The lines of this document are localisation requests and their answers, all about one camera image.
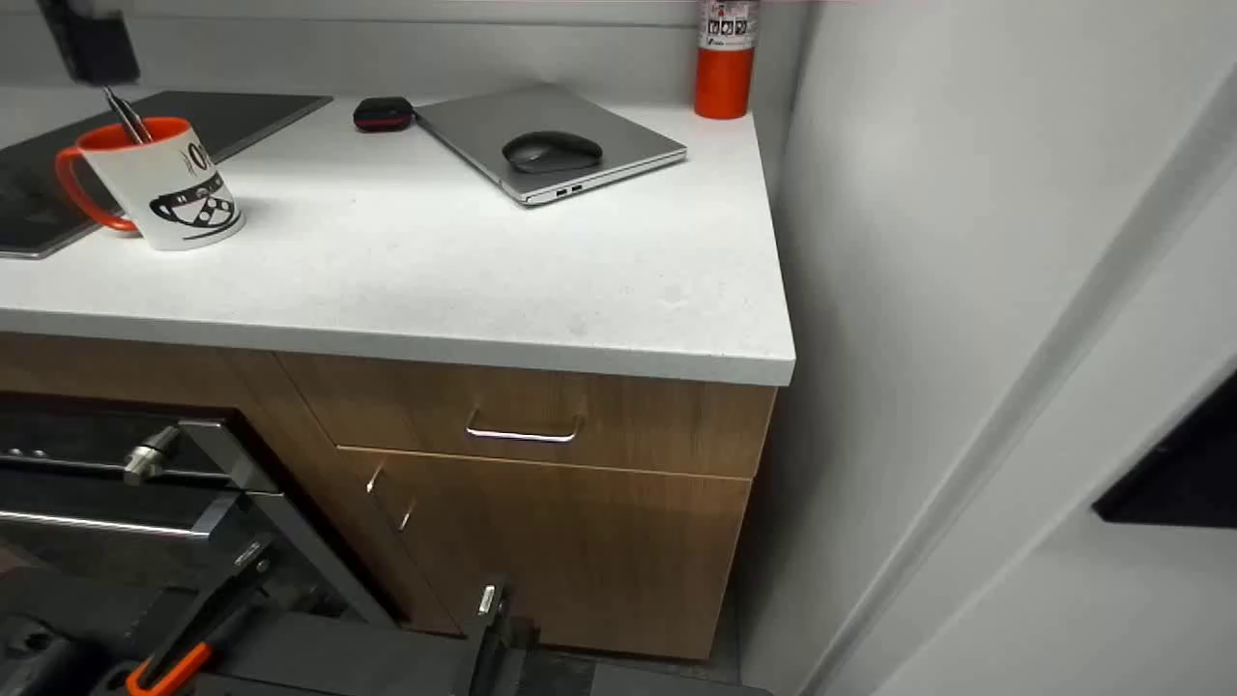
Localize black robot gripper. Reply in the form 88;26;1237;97
33;0;144;88

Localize dark pen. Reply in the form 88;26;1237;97
101;88;153;146

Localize small black and red case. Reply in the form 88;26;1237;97
346;94;420;134

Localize grey closed laptop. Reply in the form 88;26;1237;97
408;80;693;212

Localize black computer mouse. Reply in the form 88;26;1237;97
499;129;606;181

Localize orange and white bottle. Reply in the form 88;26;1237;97
693;0;766;123

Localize wooden drawer front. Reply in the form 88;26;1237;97
276;357;782;484

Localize wooden cabinet door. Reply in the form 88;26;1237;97
307;446;757;665

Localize black clamp with silver knob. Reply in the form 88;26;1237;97
459;579;539;696

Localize white mug with orange handle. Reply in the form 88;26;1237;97
48;111;249;255

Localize black metal cart frame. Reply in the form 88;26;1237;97
0;393;396;696

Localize silver drawer handle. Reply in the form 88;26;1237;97
459;422;582;449

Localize orange handled clamp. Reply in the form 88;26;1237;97
121;552;266;696

